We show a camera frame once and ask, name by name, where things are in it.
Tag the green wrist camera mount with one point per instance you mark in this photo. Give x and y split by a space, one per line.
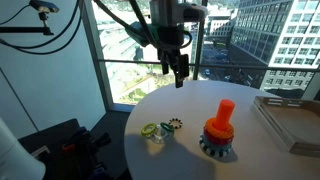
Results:
140 33

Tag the white rounded object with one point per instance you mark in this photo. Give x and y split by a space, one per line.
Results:
16 160

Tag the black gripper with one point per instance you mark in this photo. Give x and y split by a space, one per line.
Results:
170 40

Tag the black blue tool pile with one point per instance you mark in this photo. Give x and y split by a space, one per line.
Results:
80 146

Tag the wooden tray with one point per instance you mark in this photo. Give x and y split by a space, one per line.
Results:
293 126

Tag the dark window railing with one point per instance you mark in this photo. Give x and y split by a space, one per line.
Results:
233 66

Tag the grey blue stand camera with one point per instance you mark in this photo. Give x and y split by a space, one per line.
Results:
43 6

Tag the black cart top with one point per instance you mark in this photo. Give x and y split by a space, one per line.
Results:
46 136

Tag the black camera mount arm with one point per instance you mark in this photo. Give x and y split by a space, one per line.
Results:
20 30

